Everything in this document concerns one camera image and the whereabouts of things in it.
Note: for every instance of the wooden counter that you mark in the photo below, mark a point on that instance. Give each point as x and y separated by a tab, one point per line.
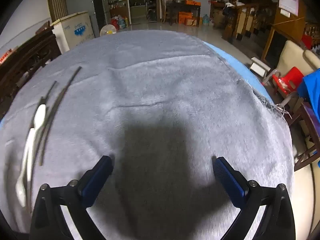
250	17

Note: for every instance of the grey fleece cloth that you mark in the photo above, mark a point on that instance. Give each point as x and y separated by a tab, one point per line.
162	80

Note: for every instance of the light blue table cover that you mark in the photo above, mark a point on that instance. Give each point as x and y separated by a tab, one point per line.
240	70

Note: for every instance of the dark carved wooden bench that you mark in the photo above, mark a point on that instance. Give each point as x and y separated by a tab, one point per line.
25	57

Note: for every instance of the blue cloth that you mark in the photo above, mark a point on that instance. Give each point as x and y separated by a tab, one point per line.
312	90

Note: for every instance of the flat orange box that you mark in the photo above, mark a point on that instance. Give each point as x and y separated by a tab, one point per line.
193	3

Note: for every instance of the thin black chopstick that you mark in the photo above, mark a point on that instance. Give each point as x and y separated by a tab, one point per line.
65	86
51	87

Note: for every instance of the cream sofa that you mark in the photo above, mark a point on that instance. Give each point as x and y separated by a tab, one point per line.
292	55

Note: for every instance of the blue water jug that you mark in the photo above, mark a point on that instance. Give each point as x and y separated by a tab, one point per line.
205	20
122	23

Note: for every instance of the dark wooden table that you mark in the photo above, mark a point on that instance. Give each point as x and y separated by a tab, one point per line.
172	10

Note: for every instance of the white chest freezer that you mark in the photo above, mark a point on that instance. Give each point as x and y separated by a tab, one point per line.
75	30

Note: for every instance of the white low stool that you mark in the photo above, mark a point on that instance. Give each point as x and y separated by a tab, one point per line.
260	66

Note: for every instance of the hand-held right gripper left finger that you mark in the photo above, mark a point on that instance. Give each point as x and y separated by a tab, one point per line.
96	180

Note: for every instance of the grey tall cabinet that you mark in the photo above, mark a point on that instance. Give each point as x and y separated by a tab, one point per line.
80	0

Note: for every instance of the red plastic chair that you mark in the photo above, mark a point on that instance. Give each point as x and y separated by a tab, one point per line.
292	76

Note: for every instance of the white electric fan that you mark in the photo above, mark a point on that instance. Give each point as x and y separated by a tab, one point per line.
108	31

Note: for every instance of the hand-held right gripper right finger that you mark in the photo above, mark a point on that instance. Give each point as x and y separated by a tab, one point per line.
225	177

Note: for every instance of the brown wooden chair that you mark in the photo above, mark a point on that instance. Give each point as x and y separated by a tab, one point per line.
310	127

